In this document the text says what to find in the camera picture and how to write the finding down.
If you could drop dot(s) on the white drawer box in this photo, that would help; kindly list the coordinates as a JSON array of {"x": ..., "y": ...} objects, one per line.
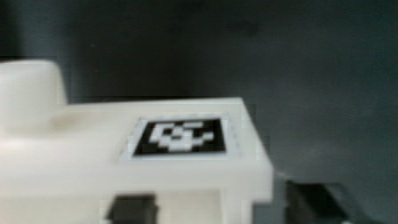
[{"x": 84, "y": 151}]

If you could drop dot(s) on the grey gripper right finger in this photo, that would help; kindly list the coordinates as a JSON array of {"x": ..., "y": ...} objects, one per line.
[{"x": 313, "y": 207}]

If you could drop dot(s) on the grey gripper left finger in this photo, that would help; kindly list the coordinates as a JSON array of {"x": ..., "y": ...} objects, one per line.
[{"x": 134, "y": 209}]

